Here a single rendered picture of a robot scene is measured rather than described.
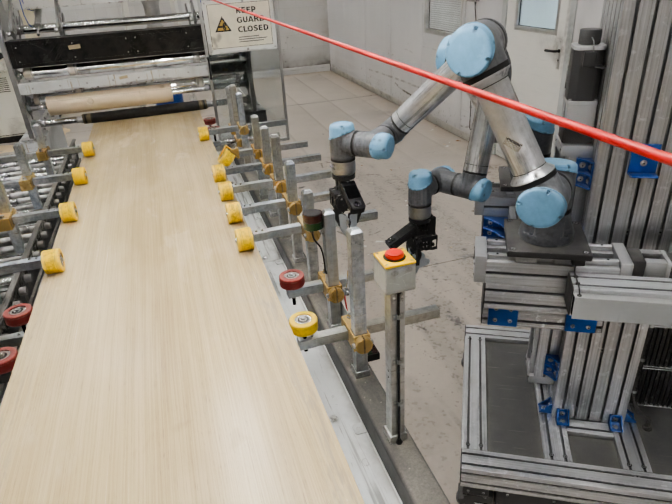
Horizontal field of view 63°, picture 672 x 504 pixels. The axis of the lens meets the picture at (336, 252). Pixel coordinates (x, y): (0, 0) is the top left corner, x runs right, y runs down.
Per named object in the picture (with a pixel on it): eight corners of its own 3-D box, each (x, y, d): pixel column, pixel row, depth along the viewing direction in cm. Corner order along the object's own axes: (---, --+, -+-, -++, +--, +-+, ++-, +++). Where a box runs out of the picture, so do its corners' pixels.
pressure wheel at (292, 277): (303, 295, 183) (300, 265, 178) (309, 307, 176) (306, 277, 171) (279, 300, 181) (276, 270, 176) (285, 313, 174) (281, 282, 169)
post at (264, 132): (277, 220, 272) (266, 124, 249) (279, 223, 269) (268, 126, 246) (270, 221, 271) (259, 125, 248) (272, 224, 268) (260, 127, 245)
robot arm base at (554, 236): (569, 225, 164) (574, 194, 160) (577, 248, 151) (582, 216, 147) (516, 223, 168) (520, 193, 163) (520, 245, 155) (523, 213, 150)
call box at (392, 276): (402, 277, 123) (402, 246, 119) (416, 292, 117) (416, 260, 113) (373, 283, 121) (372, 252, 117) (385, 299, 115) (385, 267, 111)
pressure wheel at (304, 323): (300, 339, 162) (296, 307, 156) (324, 345, 159) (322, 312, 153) (287, 355, 155) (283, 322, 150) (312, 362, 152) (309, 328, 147)
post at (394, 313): (400, 427, 142) (399, 278, 121) (407, 440, 138) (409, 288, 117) (383, 431, 141) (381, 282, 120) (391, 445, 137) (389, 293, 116)
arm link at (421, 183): (439, 170, 172) (423, 178, 167) (438, 202, 177) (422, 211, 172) (418, 165, 177) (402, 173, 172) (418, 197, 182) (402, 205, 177)
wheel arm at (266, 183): (334, 174, 247) (334, 166, 246) (337, 177, 244) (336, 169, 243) (224, 192, 235) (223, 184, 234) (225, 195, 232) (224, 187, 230)
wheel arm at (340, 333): (434, 314, 168) (435, 302, 166) (439, 320, 165) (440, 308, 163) (297, 346, 158) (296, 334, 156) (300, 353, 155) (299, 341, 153)
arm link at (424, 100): (497, 4, 143) (377, 122, 175) (486, 7, 135) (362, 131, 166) (525, 38, 144) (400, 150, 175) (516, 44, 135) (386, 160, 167)
